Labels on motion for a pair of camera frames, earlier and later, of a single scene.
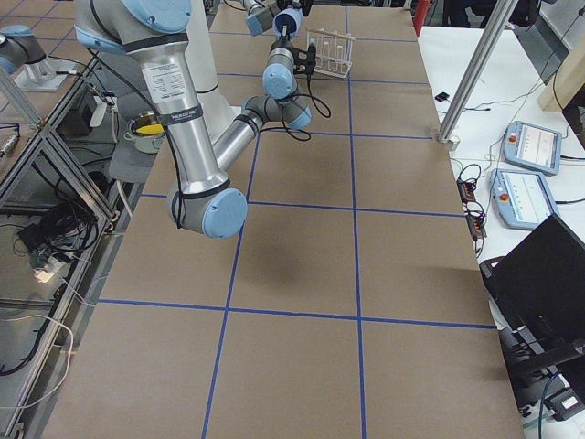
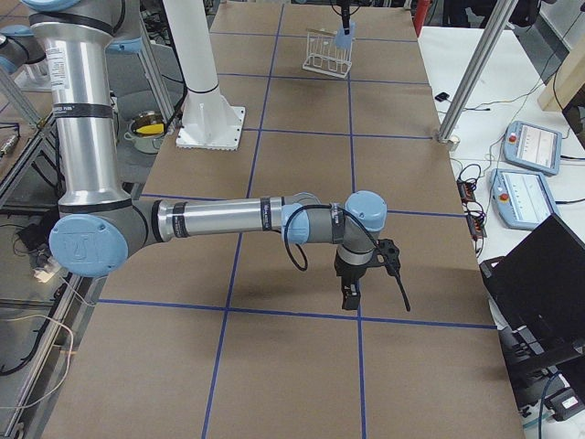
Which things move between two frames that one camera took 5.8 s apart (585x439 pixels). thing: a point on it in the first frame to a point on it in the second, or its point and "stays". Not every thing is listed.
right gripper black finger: [284, 34] to [350, 293]
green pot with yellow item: [146, 133] stays
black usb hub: [473, 211] stays
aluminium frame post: [478, 68] stays
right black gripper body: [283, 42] to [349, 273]
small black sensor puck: [441, 96] stays
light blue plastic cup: [287, 21] to [344, 41]
